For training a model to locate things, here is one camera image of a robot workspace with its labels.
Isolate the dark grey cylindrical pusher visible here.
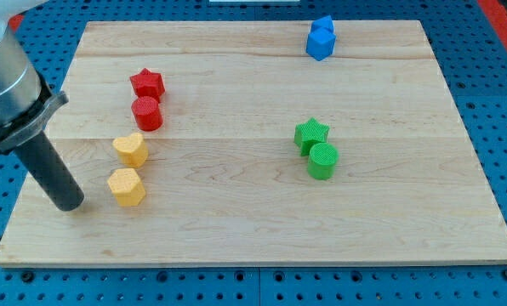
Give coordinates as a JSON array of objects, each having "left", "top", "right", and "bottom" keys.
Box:
[{"left": 14, "top": 132, "right": 84, "bottom": 212}]

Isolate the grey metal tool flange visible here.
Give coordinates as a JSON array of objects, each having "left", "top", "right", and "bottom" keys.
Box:
[{"left": 0, "top": 74, "right": 69, "bottom": 154}]

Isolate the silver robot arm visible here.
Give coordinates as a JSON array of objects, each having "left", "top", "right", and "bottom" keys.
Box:
[{"left": 0, "top": 0, "right": 84, "bottom": 212}]

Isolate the red star block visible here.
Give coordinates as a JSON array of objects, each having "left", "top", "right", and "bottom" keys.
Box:
[{"left": 129, "top": 68, "right": 165, "bottom": 103}]

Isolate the green star block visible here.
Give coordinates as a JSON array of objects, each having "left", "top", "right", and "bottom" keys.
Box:
[{"left": 293, "top": 117, "right": 330, "bottom": 156}]

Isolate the yellow hexagon block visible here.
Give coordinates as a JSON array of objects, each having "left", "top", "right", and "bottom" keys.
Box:
[{"left": 107, "top": 168, "right": 146, "bottom": 207}]

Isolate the yellow heart block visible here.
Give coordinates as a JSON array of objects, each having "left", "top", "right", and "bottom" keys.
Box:
[{"left": 112, "top": 133, "right": 149, "bottom": 168}]

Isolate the red cylinder block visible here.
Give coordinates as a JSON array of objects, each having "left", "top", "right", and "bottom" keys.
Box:
[{"left": 131, "top": 96, "right": 163, "bottom": 132}]

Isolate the light wooden board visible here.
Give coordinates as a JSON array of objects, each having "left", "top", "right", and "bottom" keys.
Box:
[{"left": 0, "top": 20, "right": 507, "bottom": 268}]

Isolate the green cylinder block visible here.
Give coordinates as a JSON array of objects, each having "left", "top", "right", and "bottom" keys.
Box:
[{"left": 307, "top": 143, "right": 339, "bottom": 180}]

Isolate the blue cube block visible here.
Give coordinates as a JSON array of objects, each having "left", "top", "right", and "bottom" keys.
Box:
[{"left": 305, "top": 28, "right": 336, "bottom": 61}]

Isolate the blue pentagon block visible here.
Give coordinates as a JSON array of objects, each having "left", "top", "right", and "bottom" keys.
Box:
[{"left": 310, "top": 15, "right": 334, "bottom": 33}]

